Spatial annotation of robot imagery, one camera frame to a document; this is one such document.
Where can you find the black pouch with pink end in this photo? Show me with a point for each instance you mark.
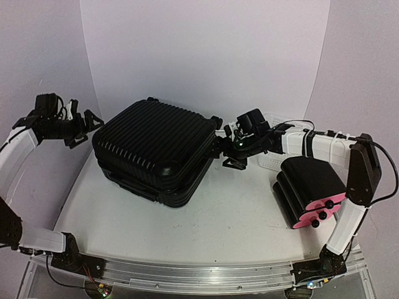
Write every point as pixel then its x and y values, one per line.
pixel 309 183

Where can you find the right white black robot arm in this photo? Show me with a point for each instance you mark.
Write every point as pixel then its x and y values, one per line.
pixel 251 135

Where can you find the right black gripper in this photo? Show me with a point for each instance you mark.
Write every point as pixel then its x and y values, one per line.
pixel 218 142

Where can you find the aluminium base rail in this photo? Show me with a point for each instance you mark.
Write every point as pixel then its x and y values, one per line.
pixel 220 279

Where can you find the white perforated plastic basket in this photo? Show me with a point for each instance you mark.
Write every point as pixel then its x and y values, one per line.
pixel 272 161

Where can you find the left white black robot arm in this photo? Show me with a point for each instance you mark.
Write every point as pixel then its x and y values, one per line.
pixel 51 119

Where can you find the black ribbed hard-shell suitcase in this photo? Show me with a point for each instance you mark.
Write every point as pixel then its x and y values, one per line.
pixel 156 150

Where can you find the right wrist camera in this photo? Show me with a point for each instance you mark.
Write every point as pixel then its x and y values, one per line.
pixel 231 130

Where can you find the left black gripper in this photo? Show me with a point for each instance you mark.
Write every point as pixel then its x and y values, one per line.
pixel 80 128

